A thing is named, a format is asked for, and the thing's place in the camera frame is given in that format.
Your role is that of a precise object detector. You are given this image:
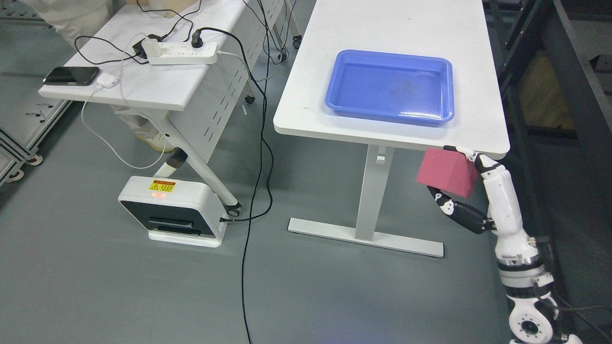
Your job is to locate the white power strip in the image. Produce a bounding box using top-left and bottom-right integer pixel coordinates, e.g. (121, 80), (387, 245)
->
(141, 38), (219, 65)

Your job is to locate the black metal shelf left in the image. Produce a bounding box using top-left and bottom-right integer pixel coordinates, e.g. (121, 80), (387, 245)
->
(483, 0), (611, 306)

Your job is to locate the white folding table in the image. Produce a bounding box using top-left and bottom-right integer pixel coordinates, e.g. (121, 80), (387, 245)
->
(39, 0), (291, 216)

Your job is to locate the white black floor device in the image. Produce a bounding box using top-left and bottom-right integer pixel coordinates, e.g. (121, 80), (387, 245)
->
(118, 176), (228, 247)

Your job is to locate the white charging cable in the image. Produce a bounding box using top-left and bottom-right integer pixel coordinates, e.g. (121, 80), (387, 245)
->
(80, 48), (249, 171)

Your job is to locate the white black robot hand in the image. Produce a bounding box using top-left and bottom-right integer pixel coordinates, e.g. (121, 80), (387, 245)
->
(426, 146), (537, 260)

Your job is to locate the white standing desk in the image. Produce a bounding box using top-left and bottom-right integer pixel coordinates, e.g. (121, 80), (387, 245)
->
(273, 0), (510, 258)

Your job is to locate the robot arm white silver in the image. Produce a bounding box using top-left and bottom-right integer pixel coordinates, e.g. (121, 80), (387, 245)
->
(497, 237), (583, 344)

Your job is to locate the pink foam block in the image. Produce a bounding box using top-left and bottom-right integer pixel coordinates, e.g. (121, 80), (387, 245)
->
(416, 148), (479, 198)

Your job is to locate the blue plastic tray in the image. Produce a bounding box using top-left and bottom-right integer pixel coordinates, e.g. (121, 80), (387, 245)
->
(324, 50), (455, 127)

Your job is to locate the black power cable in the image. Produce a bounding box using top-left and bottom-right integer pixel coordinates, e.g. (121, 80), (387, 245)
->
(191, 0), (287, 344)

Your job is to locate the black smartphone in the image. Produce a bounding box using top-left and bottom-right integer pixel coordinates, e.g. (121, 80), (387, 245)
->
(43, 66), (101, 86)

